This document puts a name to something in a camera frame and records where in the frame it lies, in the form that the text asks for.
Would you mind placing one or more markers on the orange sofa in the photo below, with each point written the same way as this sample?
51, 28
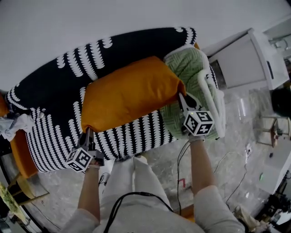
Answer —
21, 154

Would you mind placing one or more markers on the black round table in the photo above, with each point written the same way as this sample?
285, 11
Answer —
282, 102

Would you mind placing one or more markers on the black white striped sofa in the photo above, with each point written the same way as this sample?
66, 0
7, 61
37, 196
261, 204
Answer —
45, 86

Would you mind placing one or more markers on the metal faucet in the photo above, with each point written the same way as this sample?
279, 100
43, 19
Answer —
278, 43

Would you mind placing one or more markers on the white table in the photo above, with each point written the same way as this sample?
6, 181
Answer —
275, 173

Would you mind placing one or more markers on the small orange cushion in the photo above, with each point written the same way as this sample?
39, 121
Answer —
3, 107

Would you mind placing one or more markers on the blue checked cloth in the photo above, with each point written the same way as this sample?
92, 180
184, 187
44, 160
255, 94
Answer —
14, 120

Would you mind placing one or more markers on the person's white trousers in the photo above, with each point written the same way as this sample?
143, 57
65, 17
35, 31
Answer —
141, 177

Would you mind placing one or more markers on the flower bouquet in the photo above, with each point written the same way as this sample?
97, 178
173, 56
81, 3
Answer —
5, 194

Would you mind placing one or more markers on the small black counter item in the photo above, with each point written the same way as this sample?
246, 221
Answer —
270, 70

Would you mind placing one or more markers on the round wooden side table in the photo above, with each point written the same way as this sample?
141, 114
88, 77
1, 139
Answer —
11, 204

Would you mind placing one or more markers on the large orange cushion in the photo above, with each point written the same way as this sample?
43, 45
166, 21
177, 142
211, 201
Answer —
131, 95

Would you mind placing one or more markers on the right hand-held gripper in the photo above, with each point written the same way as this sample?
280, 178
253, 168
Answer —
197, 123

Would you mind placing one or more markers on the person's grey sweatshirt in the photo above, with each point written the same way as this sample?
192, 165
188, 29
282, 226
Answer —
147, 218

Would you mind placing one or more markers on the crumpled white clothes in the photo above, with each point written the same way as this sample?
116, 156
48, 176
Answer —
22, 124

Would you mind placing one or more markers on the person's right forearm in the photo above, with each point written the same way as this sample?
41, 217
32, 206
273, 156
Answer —
202, 168

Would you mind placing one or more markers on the yellow stool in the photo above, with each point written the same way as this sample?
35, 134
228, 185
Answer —
25, 188

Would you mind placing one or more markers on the green quilted cushion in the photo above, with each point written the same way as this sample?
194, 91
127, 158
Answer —
188, 68

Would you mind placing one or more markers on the gold frame chair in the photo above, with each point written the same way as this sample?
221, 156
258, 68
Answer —
276, 134

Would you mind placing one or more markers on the white wristband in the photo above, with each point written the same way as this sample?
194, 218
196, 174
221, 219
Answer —
196, 138

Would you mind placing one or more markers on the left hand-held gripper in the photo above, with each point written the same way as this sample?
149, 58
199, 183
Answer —
79, 159

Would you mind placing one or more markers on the small green floor item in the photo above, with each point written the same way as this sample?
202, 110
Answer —
262, 177

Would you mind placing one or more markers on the white power strip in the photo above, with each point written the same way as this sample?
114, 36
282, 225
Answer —
249, 150

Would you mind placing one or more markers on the white sink cabinet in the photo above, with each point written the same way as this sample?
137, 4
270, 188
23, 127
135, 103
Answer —
241, 66

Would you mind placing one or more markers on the small grey ball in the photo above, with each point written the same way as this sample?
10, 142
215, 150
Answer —
42, 114

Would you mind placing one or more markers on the person's left forearm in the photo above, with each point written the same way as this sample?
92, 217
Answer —
89, 193

